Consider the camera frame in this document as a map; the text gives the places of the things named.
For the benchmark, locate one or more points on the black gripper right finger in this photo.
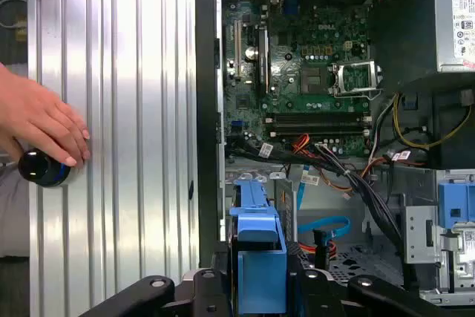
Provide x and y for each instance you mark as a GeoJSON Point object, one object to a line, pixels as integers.
{"type": "Point", "coordinates": [371, 294]}

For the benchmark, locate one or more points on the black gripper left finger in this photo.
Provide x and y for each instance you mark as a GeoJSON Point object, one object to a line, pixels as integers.
{"type": "Point", "coordinates": [159, 291]}

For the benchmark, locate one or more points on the hard disk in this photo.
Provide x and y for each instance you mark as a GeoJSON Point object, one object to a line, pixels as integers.
{"type": "Point", "coordinates": [259, 276]}

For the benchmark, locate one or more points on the black RAM slot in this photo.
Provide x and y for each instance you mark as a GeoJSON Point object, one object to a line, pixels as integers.
{"type": "Point", "coordinates": [315, 135]}
{"type": "Point", "coordinates": [315, 116]}
{"type": "Point", "coordinates": [315, 129]}
{"type": "Point", "coordinates": [315, 121]}

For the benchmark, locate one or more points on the white expansion slot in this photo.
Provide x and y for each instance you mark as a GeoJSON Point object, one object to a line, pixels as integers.
{"type": "Point", "coordinates": [237, 49]}

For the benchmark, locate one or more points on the person's hand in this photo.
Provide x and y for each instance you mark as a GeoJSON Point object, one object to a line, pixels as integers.
{"type": "Point", "coordinates": [33, 116]}

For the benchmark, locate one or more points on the silver perforated drive cage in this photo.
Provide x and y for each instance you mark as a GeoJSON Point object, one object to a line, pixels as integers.
{"type": "Point", "coordinates": [415, 235]}

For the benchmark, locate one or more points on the blue drive latch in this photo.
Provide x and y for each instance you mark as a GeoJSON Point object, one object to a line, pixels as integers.
{"type": "Point", "coordinates": [452, 198]}

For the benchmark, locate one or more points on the blue board data port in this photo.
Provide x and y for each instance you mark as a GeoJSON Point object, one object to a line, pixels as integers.
{"type": "Point", "coordinates": [237, 124]}

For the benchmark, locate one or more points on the metal locking lever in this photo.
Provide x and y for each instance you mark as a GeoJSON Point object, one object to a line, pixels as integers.
{"type": "Point", "coordinates": [358, 93]}

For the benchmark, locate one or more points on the small black board chip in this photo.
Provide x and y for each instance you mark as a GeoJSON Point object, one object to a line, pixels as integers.
{"type": "Point", "coordinates": [243, 101]}

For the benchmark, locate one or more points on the silver socket cover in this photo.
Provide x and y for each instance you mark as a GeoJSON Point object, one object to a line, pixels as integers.
{"type": "Point", "coordinates": [373, 75]}

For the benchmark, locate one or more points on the black PC case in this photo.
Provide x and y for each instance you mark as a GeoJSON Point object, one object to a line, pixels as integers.
{"type": "Point", "coordinates": [206, 72]}

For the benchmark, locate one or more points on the green motherboard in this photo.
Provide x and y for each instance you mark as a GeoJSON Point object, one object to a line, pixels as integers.
{"type": "Point", "coordinates": [297, 53]}

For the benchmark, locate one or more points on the grey power supply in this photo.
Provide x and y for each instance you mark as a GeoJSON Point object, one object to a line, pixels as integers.
{"type": "Point", "coordinates": [445, 16]}

